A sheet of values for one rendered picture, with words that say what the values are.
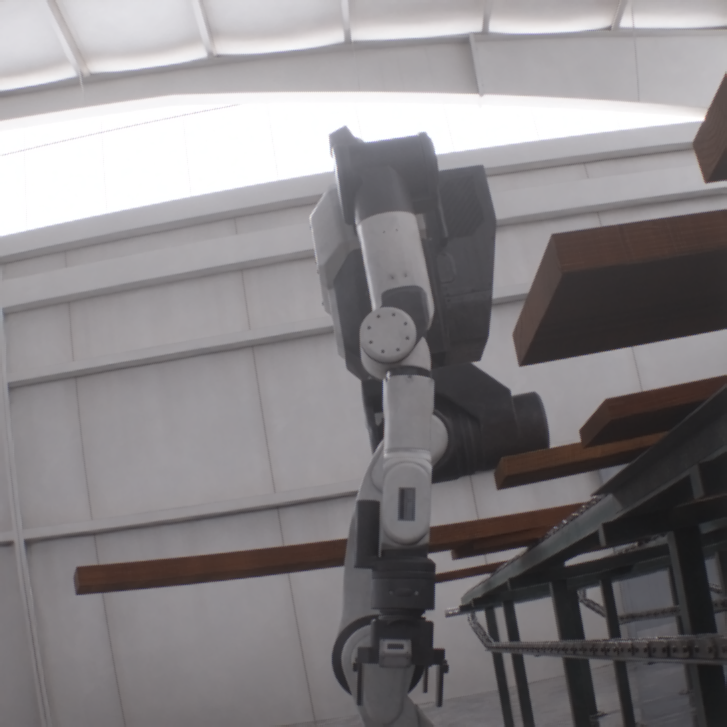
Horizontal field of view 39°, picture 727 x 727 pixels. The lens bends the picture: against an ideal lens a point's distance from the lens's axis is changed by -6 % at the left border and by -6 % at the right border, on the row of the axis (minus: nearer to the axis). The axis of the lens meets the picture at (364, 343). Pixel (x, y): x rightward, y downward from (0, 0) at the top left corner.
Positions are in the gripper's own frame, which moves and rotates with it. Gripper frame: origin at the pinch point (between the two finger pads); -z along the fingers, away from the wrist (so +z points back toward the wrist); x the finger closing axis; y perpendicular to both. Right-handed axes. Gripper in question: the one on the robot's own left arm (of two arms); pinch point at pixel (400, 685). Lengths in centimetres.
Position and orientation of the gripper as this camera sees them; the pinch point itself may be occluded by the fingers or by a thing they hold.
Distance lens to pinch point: 149.2
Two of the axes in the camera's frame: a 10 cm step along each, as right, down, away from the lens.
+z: 0.3, -9.6, 2.8
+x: -10.0, -0.3, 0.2
